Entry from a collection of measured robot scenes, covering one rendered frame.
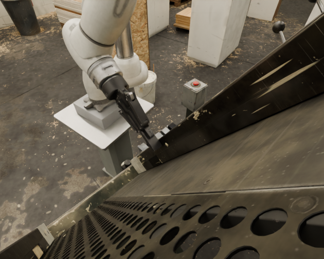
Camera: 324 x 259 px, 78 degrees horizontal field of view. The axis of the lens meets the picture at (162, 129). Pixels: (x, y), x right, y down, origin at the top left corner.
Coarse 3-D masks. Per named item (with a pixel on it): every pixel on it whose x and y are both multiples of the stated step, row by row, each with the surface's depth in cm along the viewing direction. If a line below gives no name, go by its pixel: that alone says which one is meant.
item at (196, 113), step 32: (320, 32) 20; (256, 64) 26; (288, 64) 23; (320, 64) 21; (224, 96) 33; (256, 96) 28; (288, 96) 25; (192, 128) 44; (224, 128) 36; (160, 160) 65
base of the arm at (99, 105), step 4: (84, 100) 133; (88, 100) 129; (92, 100) 127; (104, 100) 127; (108, 100) 129; (112, 100) 132; (88, 104) 127; (92, 104) 129; (96, 104) 128; (100, 104) 128; (104, 104) 129; (108, 104) 130; (96, 108) 128; (100, 108) 127; (104, 108) 129
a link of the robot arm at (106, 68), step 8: (96, 64) 56; (104, 64) 56; (112, 64) 57; (88, 72) 57; (96, 72) 56; (104, 72) 56; (112, 72) 56; (120, 72) 59; (96, 80) 57; (104, 80) 56
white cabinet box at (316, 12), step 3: (321, 0) 310; (315, 6) 319; (315, 9) 321; (318, 9) 319; (312, 12) 325; (315, 12) 323; (318, 12) 321; (312, 15) 327; (315, 15) 325; (309, 18) 332; (312, 18) 330; (309, 21) 334; (306, 24) 338
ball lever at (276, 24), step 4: (276, 24) 66; (280, 24) 65; (284, 24) 65; (272, 28) 67; (276, 28) 66; (280, 28) 65; (284, 28) 66; (276, 32) 67; (280, 32) 66; (280, 36) 66; (284, 40) 65
